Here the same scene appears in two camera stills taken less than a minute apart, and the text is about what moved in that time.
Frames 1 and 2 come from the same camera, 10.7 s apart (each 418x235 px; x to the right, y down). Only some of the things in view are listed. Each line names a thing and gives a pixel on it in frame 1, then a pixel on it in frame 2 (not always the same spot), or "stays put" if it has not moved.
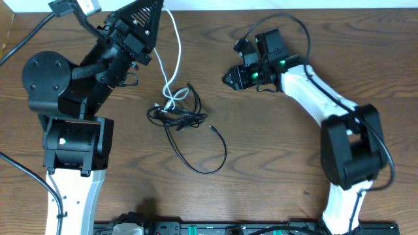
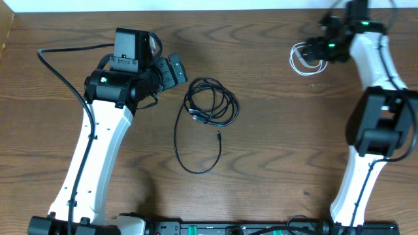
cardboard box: [6, 21] stays put
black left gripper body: [127, 40] → [166, 72]
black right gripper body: [256, 72] → [324, 50]
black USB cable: [181, 110] → [208, 100]
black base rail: [238, 228] stays put
